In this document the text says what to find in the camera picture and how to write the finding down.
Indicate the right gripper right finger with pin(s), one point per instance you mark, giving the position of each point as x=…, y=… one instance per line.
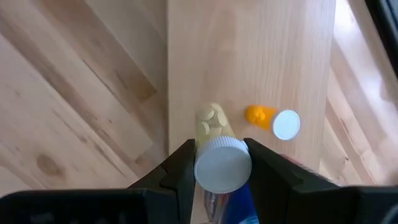
x=295, y=196

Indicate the pale yellow vial white cap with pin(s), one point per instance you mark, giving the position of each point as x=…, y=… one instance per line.
x=222, y=168

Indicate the blue Tums bottle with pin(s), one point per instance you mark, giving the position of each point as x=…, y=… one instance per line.
x=239, y=208

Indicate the black aluminium table frame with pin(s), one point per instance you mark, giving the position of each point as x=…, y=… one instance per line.
x=388, y=18

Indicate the orange vial white cap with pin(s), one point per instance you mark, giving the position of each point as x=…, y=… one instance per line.
x=286, y=124

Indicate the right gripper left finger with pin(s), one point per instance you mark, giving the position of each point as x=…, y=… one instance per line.
x=161, y=199

